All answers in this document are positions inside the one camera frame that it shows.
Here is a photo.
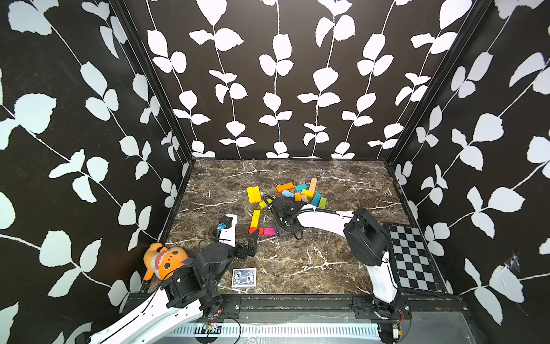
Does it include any red block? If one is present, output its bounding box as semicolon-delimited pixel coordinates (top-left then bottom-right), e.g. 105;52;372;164
249;227;264;236

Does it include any magenta block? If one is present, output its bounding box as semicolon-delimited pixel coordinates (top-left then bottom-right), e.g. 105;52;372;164
264;228;277;237

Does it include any yellow long block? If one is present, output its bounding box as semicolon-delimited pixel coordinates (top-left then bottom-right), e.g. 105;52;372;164
250;209;261;228

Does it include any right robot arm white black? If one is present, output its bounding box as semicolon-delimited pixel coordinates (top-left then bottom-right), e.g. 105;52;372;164
262;195;399;309

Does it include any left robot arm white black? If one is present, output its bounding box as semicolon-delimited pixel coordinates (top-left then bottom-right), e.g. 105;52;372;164
85;230;259;343

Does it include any light blue short block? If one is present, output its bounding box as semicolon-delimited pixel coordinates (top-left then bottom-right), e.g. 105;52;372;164
281;190;295;199

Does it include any orange long block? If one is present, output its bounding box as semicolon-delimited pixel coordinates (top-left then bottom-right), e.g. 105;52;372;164
276;182;294;194

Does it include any teal short block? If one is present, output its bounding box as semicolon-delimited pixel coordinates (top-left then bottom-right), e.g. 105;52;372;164
295;183;307;193

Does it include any amber short block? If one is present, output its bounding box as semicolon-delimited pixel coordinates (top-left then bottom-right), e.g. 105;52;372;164
301;189;315;199

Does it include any cyan long block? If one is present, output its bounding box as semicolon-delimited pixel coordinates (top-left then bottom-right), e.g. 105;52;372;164
311;193;322;206

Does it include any yellow block far left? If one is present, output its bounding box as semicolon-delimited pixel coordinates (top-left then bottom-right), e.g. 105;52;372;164
246;187;256;204

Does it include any lime green short block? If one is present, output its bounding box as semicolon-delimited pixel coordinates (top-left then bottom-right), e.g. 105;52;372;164
319;197;327;209

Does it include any natural wood long block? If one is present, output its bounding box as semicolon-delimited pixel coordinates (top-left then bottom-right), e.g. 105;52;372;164
309;178;318;193

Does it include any orange plush toy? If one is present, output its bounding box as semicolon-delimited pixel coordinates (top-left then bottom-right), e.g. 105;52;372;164
143;243;189;281

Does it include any black white checkerboard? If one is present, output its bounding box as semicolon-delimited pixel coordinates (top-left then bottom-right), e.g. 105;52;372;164
388;224;440;293

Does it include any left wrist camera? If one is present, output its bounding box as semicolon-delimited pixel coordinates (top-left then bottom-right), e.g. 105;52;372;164
213;214;238;247

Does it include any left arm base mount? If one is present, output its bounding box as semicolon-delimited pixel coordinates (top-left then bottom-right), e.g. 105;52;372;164
203;295;242;320

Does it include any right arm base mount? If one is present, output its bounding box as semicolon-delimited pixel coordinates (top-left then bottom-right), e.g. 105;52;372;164
351;294;412;323

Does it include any white perforated rail strip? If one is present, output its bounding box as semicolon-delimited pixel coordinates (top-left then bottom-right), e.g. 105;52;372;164
167;322;380;341

